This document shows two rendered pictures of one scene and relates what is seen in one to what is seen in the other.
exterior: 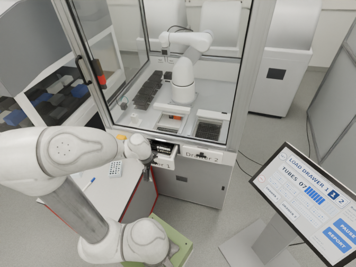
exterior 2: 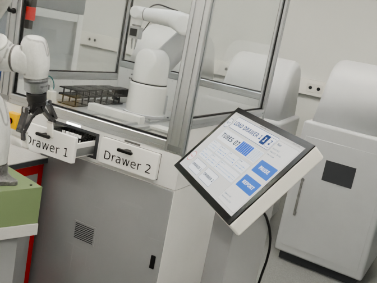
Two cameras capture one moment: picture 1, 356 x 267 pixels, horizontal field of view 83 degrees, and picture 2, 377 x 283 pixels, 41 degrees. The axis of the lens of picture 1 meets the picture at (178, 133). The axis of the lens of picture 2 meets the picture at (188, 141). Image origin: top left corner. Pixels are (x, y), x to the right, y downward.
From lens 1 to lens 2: 1.40 m
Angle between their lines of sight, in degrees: 34
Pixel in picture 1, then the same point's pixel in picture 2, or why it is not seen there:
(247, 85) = (198, 21)
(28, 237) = not seen: outside the picture
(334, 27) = not seen: outside the picture
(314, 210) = (237, 164)
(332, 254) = (237, 202)
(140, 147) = (34, 45)
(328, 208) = (253, 155)
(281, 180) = (214, 147)
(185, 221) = not seen: outside the picture
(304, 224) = (219, 184)
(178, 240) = (21, 181)
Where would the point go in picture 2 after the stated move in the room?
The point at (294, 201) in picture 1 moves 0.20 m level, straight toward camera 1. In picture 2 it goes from (219, 163) to (162, 161)
